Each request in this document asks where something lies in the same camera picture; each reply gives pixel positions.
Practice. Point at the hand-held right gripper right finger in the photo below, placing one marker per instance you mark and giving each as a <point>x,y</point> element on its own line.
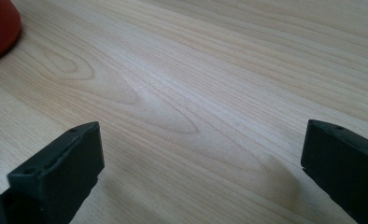
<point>347,168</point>

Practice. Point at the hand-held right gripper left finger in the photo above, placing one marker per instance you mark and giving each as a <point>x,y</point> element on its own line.
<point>57,174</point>

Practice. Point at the red cup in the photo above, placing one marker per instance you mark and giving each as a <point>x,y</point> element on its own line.
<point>0,28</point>

